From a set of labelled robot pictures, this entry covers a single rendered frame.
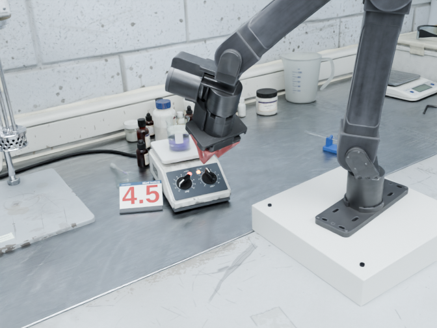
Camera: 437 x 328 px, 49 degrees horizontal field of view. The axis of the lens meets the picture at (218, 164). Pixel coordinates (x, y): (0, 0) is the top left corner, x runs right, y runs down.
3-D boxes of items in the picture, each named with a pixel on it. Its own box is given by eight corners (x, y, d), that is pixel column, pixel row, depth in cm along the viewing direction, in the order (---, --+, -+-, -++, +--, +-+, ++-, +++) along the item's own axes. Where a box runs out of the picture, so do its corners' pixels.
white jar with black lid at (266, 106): (254, 109, 156) (254, 88, 153) (274, 108, 156) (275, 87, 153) (257, 116, 150) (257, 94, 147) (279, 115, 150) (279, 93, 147)
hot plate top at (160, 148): (215, 155, 105) (215, 151, 104) (162, 164, 101) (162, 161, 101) (198, 136, 115) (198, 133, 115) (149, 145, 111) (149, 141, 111)
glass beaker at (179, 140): (196, 151, 106) (194, 116, 102) (175, 157, 103) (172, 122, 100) (183, 143, 110) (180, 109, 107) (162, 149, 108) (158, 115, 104)
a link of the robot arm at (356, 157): (345, 149, 77) (382, 150, 75) (345, 127, 84) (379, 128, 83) (343, 183, 80) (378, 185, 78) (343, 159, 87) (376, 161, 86)
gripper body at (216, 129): (183, 129, 90) (187, 101, 84) (227, 112, 94) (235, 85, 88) (201, 153, 87) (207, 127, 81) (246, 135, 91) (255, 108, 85)
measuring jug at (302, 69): (333, 94, 168) (335, 51, 162) (332, 105, 157) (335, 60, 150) (280, 92, 172) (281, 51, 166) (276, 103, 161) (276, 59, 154)
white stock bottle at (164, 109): (163, 146, 131) (159, 106, 126) (151, 140, 136) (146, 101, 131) (182, 140, 135) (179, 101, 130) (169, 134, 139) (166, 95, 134)
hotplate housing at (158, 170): (232, 201, 102) (231, 167, 98) (173, 215, 98) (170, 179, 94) (199, 162, 121) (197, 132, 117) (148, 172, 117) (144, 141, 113)
